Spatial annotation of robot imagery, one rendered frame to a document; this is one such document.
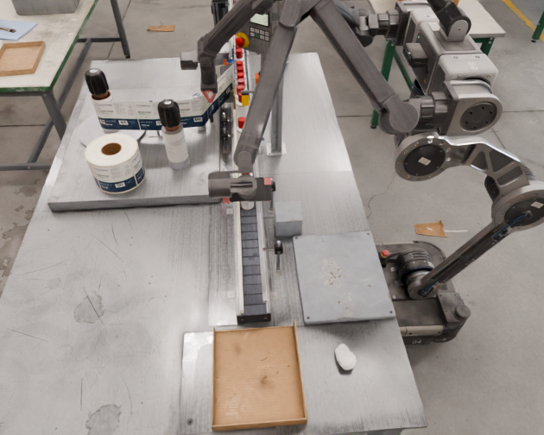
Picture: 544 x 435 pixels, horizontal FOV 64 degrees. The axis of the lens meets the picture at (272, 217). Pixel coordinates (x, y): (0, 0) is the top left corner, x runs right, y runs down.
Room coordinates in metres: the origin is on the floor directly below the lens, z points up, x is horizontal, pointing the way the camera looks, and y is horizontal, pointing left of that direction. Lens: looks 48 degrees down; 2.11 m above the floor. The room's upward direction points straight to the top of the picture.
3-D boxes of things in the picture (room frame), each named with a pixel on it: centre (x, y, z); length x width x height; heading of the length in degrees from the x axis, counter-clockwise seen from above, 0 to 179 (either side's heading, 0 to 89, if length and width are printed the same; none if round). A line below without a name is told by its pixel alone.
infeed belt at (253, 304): (1.52, 0.12, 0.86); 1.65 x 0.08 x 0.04; 5
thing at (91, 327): (1.38, 0.30, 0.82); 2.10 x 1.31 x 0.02; 5
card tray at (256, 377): (0.52, 0.04, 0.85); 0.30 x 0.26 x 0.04; 5
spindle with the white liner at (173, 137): (1.42, 0.40, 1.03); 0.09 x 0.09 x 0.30
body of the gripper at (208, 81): (1.55, 0.25, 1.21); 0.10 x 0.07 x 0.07; 5
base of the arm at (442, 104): (0.98, -0.42, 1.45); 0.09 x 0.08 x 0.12; 3
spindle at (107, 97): (1.64, 0.74, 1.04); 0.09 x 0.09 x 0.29
